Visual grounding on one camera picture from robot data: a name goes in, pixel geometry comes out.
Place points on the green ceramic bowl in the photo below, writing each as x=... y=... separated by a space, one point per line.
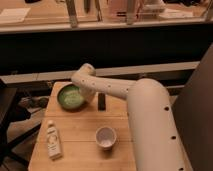
x=69 y=97

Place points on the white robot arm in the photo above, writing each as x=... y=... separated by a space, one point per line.
x=156 y=141

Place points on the black rectangular block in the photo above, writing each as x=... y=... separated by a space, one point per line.
x=101 y=102

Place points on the white paper cup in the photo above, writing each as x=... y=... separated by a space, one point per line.
x=105 y=137

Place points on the white plastic bottle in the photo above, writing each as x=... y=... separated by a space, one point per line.
x=53 y=141

